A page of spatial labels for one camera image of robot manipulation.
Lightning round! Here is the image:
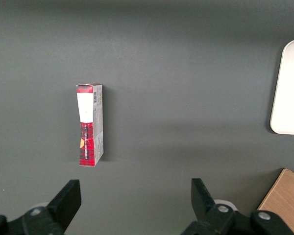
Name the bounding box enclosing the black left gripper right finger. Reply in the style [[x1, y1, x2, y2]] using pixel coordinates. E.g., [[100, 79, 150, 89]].
[[180, 178, 294, 235]]

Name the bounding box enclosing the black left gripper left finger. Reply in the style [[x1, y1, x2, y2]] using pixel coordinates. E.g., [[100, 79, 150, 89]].
[[0, 179, 82, 235]]

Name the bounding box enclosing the wooden drawer cabinet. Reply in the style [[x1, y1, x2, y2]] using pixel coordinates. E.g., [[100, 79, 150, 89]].
[[257, 168, 294, 235]]

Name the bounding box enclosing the red plaid carton box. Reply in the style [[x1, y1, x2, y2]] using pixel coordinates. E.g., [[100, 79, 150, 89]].
[[75, 83, 104, 167]]

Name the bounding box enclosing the beige plastic tray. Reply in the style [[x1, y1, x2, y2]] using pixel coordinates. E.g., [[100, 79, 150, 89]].
[[269, 39, 294, 136]]

